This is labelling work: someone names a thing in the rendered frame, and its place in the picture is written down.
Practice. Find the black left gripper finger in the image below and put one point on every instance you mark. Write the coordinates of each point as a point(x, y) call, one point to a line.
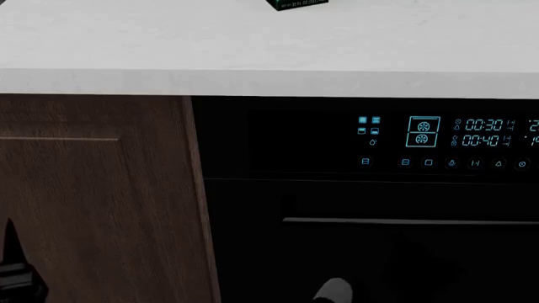
point(12, 243)

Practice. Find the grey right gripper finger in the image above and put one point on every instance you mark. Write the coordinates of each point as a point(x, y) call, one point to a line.
point(334, 291)

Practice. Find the brown wooden cabinet door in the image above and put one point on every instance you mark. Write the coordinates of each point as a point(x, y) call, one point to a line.
point(105, 195)

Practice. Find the black dishwasher control panel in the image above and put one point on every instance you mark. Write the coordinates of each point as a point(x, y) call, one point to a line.
point(303, 139)

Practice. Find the dark green printed box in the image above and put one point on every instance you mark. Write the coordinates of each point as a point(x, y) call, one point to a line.
point(295, 3)

